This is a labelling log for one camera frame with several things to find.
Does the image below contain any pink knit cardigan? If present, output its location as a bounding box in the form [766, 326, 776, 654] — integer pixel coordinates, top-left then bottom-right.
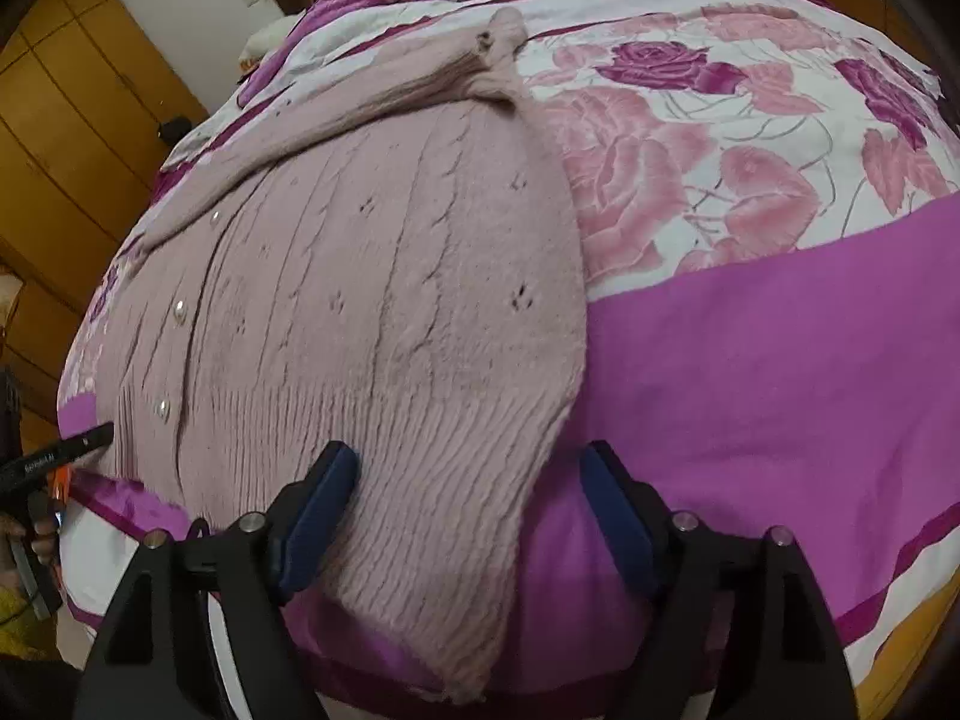
[90, 6, 590, 706]

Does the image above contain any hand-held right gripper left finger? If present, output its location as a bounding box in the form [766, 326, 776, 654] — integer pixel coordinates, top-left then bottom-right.
[75, 440, 360, 720]

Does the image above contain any orange wooden bed base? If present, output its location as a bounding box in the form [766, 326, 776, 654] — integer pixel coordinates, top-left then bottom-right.
[853, 577, 960, 720]

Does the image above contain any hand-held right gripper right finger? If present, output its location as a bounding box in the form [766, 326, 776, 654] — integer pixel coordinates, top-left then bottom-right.
[583, 440, 856, 720]

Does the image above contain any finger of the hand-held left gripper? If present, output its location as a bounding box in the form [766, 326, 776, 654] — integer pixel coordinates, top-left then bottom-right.
[70, 422, 116, 459]

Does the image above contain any floral pink bed sheet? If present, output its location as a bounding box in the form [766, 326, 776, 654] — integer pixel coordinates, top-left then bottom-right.
[56, 0, 960, 720]

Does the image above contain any orange wooden wardrobe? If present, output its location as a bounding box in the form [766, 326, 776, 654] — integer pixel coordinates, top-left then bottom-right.
[0, 0, 210, 458]

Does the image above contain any person's left hand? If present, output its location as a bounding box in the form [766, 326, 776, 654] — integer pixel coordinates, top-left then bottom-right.
[9, 511, 62, 568]

